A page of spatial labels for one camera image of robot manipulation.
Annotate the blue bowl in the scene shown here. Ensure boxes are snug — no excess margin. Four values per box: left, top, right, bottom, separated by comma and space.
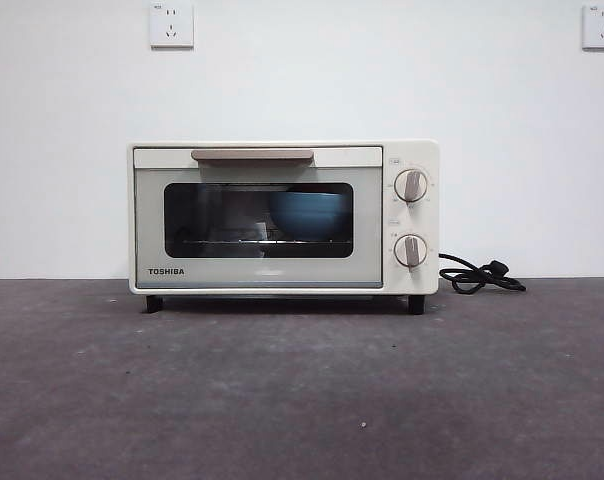
267, 191, 350, 241

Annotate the oven door with glass window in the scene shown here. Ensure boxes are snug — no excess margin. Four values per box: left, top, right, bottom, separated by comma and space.
131, 145, 385, 290

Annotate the beige oven knob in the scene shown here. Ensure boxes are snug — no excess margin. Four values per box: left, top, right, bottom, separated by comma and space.
394, 233, 429, 268
394, 168, 430, 204

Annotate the cream Toshiba toaster oven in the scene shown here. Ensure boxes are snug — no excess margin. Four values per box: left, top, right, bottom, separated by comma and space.
126, 138, 441, 315

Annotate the metal wire oven rack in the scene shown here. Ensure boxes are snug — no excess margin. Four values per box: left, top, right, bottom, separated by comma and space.
180, 237, 334, 248

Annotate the black oven power cable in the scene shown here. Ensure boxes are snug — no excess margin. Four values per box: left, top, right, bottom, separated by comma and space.
437, 251, 528, 294

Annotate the white wall socket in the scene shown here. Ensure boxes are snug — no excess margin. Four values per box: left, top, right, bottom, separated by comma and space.
149, 0, 196, 50
581, 3, 604, 51

